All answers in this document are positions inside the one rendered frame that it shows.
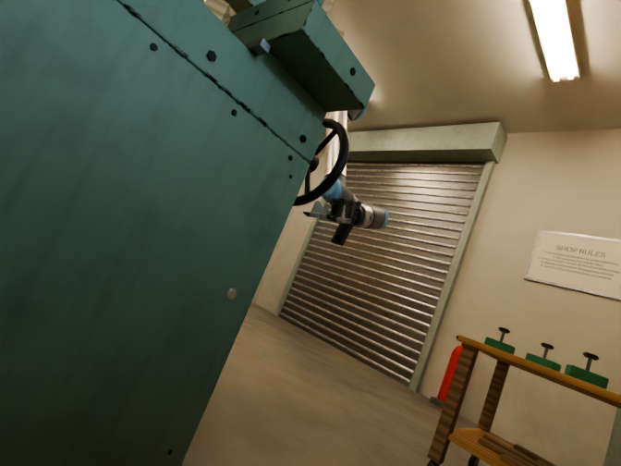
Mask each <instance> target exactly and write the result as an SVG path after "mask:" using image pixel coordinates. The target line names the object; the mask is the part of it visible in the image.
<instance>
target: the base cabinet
mask: <svg viewBox="0 0 621 466"><path fill-rule="evenodd" d="M309 168H310V163H308V162H307V161H306V160H305V159H304V158H302V157H301V156H300V155H299V154H298V153H296V152H295V151H294V150H293V149H292V148H290V147H289V146H288V145H287V144H286V143H284V142H283V141H282V140H281V139H280V138H278V137H277V136H276V135H275V134H274V133H272V132H271V131H270V130H269V129H268V128H266V127H265V126H264V125H263V123H261V122H260V121H259V120H258V119H257V118H256V117H254V116H253V115H252V114H251V113H249V112H248V111H247V110H246V109H245V108H243V107H242V106H241V105H240V104H239V103H237V102H236V101H235V100H234V99H233V98H231V97H230V96H229V95H228V94H227V93H226V92H224V91H223V90H222V89H221V88H219V87H218V86H217V85H216V84H215V83H214V82H212V81H211V80H210V79H209V78H207V77H206V76H205V75H204V74H203V73H202V72H200V71H199V70H198V69H197V68H196V67H194V66H193V65H192V64H191V63H190V62H189V61H188V60H187V59H186V58H185V57H183V56H182V55H181V54H180V53H178V52H177V51H176V50H175V49H174V48H173V47H171V46H170V45H169V44H168V43H166V42H165V41H164V40H163V39H162V38H161V37H159V36H158V35H157V34H156V33H155V32H153V31H152V30H151V29H150V28H149V27H147V26H146V25H145V24H144V23H143V22H141V21H140V20H139V19H138V18H136V17H135V16H134V15H133V14H132V13H131V12H129V11H128V10H127V9H126V8H125V7H123V6H122V5H121V4H120V3H119V2H117V1H116V0H0V466H181V465H182V462H183V460H184V458H185V456H186V454H187V452H188V449H189V446H190V443H191V441H192V439H193V436H194V435H195V433H196V430H197V428H198V426H199V423H200V421H201V418H202V415H203V414H204V412H205V409H206V407H207V405H208V402H209V400H210V398H211V395H212V393H213V390H214V388H215V386H216V383H217V381H218V379H219V376H220V374H221V372H222V370H223V368H224V366H225V362H226V360H227V357H228V355H229V353H230V350H231V349H232V347H233V344H234V342H235V340H236V337H237V334H238V332H239V329H240V327H241V326H242V323H243V321H244V319H245V316H246V314H247V312H248V309H249V307H250V304H251V302H252V300H253V297H254V295H255V293H256V290H257V288H258V286H259V284H260V282H261V280H262V276H263V274H264V271H265V269H266V267H267V264H268V263H269V261H270V258H271V256H272V254H273V251H274V248H275V246H276V243H277V241H278V240H279V237H280V235H281V233H282V230H283V228H284V226H285V223H286V221H287V218H288V216H289V214H290V211H291V209H292V207H293V204H294V202H295V200H296V198H297V196H298V192H299V190H300V188H301V185H302V183H303V181H304V178H305V177H306V175H307V172H308V170H309Z"/></svg>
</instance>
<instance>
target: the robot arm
mask: <svg viewBox="0 0 621 466"><path fill-rule="evenodd" d="M366 109H367V107H366ZM366 109H360V110H348V111H336V112H327V115H326V116H325V118H330V119H333V120H336V121H338V122H339V123H341V124H342V125H343V126H344V127H345V129H347V125H348V124H349V123H350V122H351V121H356V120H357V119H360V118H361V117H362V116H363V115H364V114H365V112H366ZM331 131H332V129H325V132H324V134H323V137H322V139H321V141H320V143H321V142H322V141H323V140H324V139H325V138H326V137H327V136H328V135H329V134H330V132H331ZM339 149H340V141H339V138H338V135H337V134H336V135H335V136H334V137H333V138H332V139H331V140H330V141H329V142H328V143H327V144H326V146H325V147H324V148H323V149H322V150H321V151H320V152H319V154H318V155H317V156H318V157H319V159H320V158H321V157H322V155H323V154H324V153H325V171H324V179H323V180H322V181H321V183H322V182H323V181H324V180H325V179H326V177H327V176H328V175H329V173H330V172H331V170H332V169H333V167H334V165H335V162H336V160H337V157H338V155H339ZM321 183H320V184H321ZM322 197H323V198H324V199H325V200H326V201H327V202H329V203H330V204H331V213H330V214H329V210H328V209H326V208H323V207H322V204H321V202H320V201H316V202H315V203H314V205H313V207H312V209H311V211H310V212H303V214H304V215H306V216H308V217H316V218H321V219H330V221H333V222H336V223H340V224H339V226H338V228H337V229H336V231H335V233H334V235H333V237H332V239H331V241H332V242H333V244H337V245H340V246H343V245H344V243H345V241H346V239H347V237H348V235H349V233H350V231H351V229H352V227H357V228H371V229H382V228H384V227H385V226H386V225H387V223H388V220H389V214H388V212H387V211H386V209H384V208H383V207H382V206H375V205H373V204H370V203H368V202H364V201H363V200H360V199H358V198H357V197H356V196H355V195H354V194H353V193H352V192H351V191H350V190H349V189H348V188H347V165H346V166H345V168H344V170H343V172H342V174H341V176H340V177H339V179H338V180H337V181H336V183H335V184H334V185H333V187H332V188H331V189H329V190H328V191H327V192H326V193H325V194H324V195H323V196H322ZM321 213H322V214H321ZM325 214H326V215H325Z"/></svg>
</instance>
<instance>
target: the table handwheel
mask: <svg viewBox="0 0 621 466"><path fill-rule="evenodd" d="M323 125H324V126H325V128H326V129H332V131H331V132H330V134H329V135H328V136H327V137H326V138H325V139H324V140H323V141H322V142H321V143H320V144H319V146H318V148H317V151H316V153H315V155H314V157H313V159H312V161H311V163H310V168H309V170H308V172H307V175H306V177H305V193H304V194H303V195H300V196H297V198H296V200H295V202H294V204H293V206H300V205H304V204H307V203H310V202H313V201H315V200H317V199H318V198H320V197H321V196H323V195H324V194H325V193H326V192H327V191H328V190H329V189H331V188H332V187H333V185H334V184H335V183H336V181H337V180H338V179H339V177H340V176H341V174H342V172H343V170H344V168H345V166H346V164H347V159H348V156H349V150H350V141H349V136H348V133H347V130H346V129H345V127H344V126H343V125H342V124H341V123H339V122H338V121H336V120H333V119H330V118H325V119H324V120H323ZM336 134H337V135H338V138H339V141H340V149H339V155H338V157H337V160H336V162H335V165H334V167H333V169H332V170H331V172H330V173H329V175H328V176H327V177H326V179H325V180H324V181H323V182H322V183H321V184H320V185H319V186H317V187H316V188H315V189H313V190H311V172H313V171H315V170H316V168H317V167H318V165H319V161H320V160H319V157H318V156H317V155H318V154H319V152H320V151H321V150H322V149H323V148H324V147H325V146H326V144H327V143H328V142H329V141H330V140H331V139H332V138H333V137H334V136H335V135H336Z"/></svg>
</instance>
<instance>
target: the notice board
mask: <svg viewBox="0 0 621 466"><path fill-rule="evenodd" d="M524 279H528V280H532V281H536V282H541V283H544V284H549V285H553V286H557V287H561V288H569V289H573V290H577V291H581V292H585V293H590V294H593V295H598V296H602V297H606V298H610V299H614V300H621V239H609V238H602V237H594V236H588V235H580V234H573V233H566V232H559V231H552V230H544V229H539V231H538V234H537V238H536V240H535V243H534V246H533V250H532V253H531V256H530V261H529V264H528V267H527V270H526V274H525V276H524Z"/></svg>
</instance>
